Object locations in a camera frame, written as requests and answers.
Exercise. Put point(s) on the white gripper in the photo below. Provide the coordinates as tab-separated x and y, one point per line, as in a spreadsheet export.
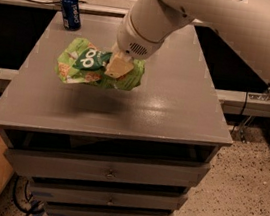
134	40

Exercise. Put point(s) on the green rice chip bag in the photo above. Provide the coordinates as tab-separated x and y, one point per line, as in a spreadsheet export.
82	62

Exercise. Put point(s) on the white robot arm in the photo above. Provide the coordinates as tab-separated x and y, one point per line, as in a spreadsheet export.
243	24

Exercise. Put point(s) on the blue soda can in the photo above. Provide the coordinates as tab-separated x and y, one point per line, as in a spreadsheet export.
70	12

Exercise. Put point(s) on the grey drawer cabinet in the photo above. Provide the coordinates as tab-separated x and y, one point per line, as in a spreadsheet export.
173	115

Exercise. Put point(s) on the top grey drawer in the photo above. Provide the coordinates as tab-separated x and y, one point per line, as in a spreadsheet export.
103	168

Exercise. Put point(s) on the grey drawer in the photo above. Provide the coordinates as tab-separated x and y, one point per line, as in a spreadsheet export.
75	194
103	168
81	211

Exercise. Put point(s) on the middle grey drawer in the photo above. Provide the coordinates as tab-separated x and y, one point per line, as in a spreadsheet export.
75	194

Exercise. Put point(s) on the bottom grey drawer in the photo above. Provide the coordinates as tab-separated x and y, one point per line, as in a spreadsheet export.
81	211

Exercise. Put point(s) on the metal frame rail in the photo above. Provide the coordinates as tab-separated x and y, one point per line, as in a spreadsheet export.
55	5

